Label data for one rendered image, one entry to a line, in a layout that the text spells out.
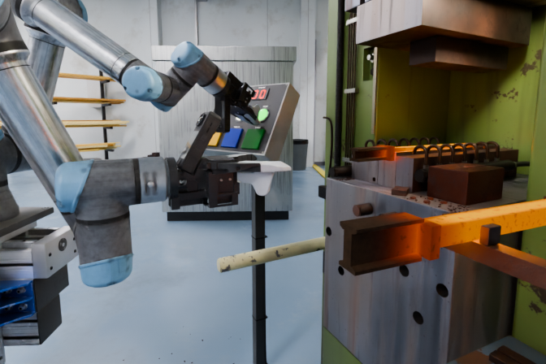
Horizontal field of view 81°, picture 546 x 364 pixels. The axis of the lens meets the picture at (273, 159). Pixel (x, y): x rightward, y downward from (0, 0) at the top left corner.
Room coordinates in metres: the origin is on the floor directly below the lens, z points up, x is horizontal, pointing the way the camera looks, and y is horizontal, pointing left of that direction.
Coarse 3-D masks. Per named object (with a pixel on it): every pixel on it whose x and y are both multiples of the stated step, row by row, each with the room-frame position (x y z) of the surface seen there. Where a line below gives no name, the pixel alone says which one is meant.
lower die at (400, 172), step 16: (384, 160) 0.76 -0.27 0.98; (400, 160) 0.72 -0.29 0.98; (416, 160) 0.69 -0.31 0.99; (432, 160) 0.72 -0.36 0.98; (448, 160) 0.74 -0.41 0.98; (480, 160) 0.80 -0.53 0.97; (512, 160) 0.87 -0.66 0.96; (352, 176) 0.86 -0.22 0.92; (368, 176) 0.81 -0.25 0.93; (384, 176) 0.76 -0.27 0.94; (400, 176) 0.72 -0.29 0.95; (512, 176) 0.87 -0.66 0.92
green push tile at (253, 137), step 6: (246, 132) 1.10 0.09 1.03; (252, 132) 1.09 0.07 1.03; (258, 132) 1.07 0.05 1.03; (264, 132) 1.07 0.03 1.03; (246, 138) 1.09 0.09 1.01; (252, 138) 1.07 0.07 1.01; (258, 138) 1.06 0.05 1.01; (246, 144) 1.07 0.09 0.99; (252, 144) 1.06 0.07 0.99; (258, 144) 1.04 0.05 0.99
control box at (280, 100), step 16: (272, 96) 1.14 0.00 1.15; (288, 96) 1.12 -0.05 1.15; (272, 112) 1.09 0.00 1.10; (288, 112) 1.12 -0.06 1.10; (256, 128) 1.10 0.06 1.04; (272, 128) 1.06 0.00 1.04; (288, 128) 1.12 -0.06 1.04; (240, 144) 1.10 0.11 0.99; (272, 144) 1.05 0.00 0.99; (256, 160) 1.10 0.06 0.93; (272, 160) 1.05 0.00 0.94
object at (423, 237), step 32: (352, 224) 0.29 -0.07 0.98; (384, 224) 0.29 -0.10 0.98; (416, 224) 0.31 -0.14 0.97; (448, 224) 0.32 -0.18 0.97; (480, 224) 0.33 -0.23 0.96; (512, 224) 0.35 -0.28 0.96; (544, 224) 0.38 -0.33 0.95; (352, 256) 0.28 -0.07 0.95; (384, 256) 0.29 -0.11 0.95; (416, 256) 0.30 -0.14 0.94
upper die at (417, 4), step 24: (384, 0) 0.78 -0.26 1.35; (408, 0) 0.72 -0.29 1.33; (432, 0) 0.70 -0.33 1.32; (456, 0) 0.74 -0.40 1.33; (480, 0) 0.78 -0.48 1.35; (504, 0) 0.82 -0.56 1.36; (360, 24) 0.85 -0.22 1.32; (384, 24) 0.78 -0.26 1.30; (408, 24) 0.72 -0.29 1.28; (432, 24) 0.70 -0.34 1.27; (456, 24) 0.74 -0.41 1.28; (480, 24) 0.78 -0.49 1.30; (504, 24) 0.82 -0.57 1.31; (528, 24) 0.87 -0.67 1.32; (408, 48) 0.91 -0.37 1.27
